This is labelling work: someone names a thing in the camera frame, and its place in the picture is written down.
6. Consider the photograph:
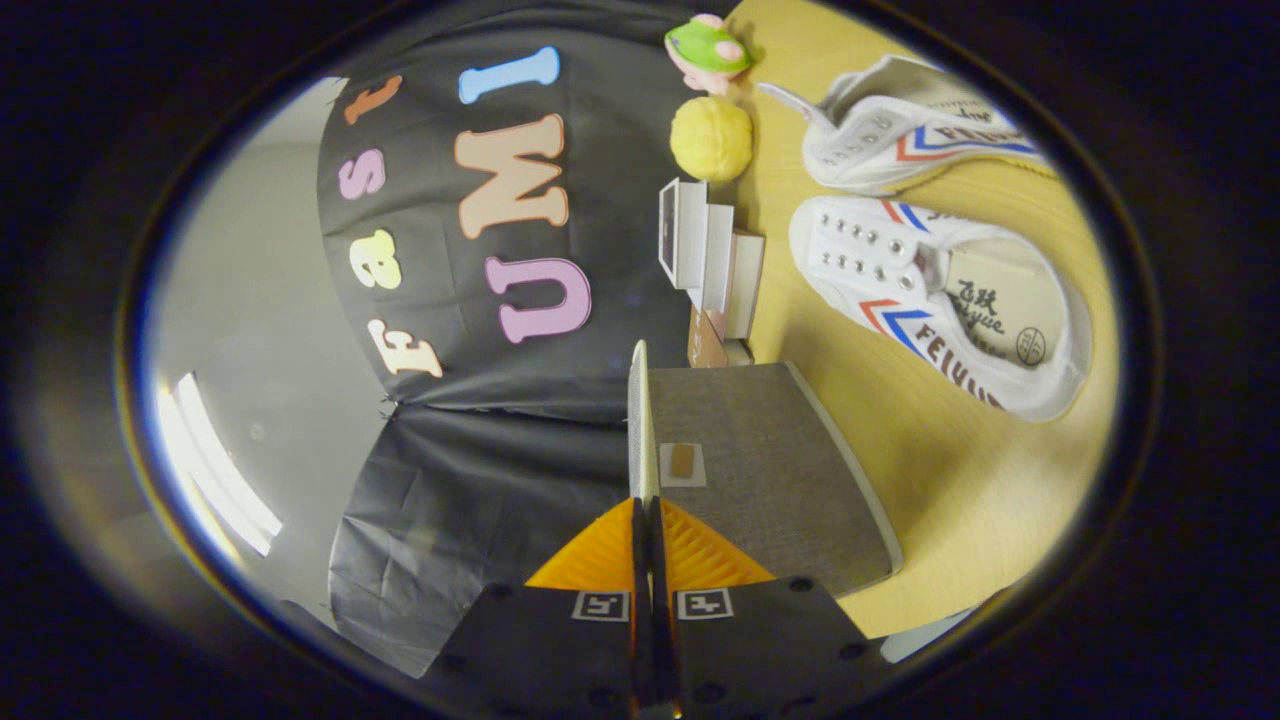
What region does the grey fabric storage box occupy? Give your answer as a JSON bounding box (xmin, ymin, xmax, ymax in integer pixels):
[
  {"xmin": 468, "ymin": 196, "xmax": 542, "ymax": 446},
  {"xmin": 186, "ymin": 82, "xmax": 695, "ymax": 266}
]
[{"xmin": 627, "ymin": 340, "xmax": 904, "ymax": 599}]

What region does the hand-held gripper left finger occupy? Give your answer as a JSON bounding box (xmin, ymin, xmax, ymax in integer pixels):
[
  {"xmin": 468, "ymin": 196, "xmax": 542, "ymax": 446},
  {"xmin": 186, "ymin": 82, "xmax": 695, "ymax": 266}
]
[{"xmin": 418, "ymin": 497, "xmax": 653, "ymax": 720}]

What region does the white canvas shoe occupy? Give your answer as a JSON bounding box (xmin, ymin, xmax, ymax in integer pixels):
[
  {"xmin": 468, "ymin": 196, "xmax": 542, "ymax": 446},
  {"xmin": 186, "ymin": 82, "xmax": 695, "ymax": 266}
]
[
  {"xmin": 757, "ymin": 55, "xmax": 1051, "ymax": 195},
  {"xmin": 789, "ymin": 195, "xmax": 1093, "ymax": 422}
]

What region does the brown small box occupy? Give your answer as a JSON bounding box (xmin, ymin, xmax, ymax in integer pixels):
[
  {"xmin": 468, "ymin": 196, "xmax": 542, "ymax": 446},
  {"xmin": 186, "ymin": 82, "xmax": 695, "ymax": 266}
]
[{"xmin": 686, "ymin": 306, "xmax": 753, "ymax": 369}]

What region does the white stepped book stand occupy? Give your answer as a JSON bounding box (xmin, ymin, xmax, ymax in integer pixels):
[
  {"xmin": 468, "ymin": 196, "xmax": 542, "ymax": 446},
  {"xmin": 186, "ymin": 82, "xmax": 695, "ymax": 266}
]
[{"xmin": 658, "ymin": 178, "xmax": 766, "ymax": 342}]

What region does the green pink plush toy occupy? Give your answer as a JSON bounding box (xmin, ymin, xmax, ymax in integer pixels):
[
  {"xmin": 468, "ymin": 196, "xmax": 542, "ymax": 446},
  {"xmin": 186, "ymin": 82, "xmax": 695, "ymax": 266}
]
[{"xmin": 664, "ymin": 13, "xmax": 754, "ymax": 97}]

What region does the black backdrop cloth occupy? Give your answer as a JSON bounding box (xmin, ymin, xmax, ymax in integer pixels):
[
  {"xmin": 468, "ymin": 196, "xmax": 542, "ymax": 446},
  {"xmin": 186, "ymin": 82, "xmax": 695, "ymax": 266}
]
[{"xmin": 318, "ymin": 0, "xmax": 746, "ymax": 676}]

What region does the yellow plush ball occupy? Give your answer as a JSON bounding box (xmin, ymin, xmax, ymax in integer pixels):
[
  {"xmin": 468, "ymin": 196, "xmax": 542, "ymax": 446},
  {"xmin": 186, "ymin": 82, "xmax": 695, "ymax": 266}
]
[{"xmin": 669, "ymin": 96, "xmax": 754, "ymax": 184}]

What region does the white ceiling light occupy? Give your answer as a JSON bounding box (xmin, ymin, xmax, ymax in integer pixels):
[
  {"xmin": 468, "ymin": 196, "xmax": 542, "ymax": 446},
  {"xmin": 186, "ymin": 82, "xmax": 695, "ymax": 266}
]
[{"xmin": 155, "ymin": 372, "xmax": 284, "ymax": 558}]

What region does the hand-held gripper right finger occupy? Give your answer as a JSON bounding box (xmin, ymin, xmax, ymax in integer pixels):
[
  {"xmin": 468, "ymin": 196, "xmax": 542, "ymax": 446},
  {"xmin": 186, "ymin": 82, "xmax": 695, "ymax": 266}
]
[{"xmin": 650, "ymin": 497, "xmax": 891, "ymax": 720}]

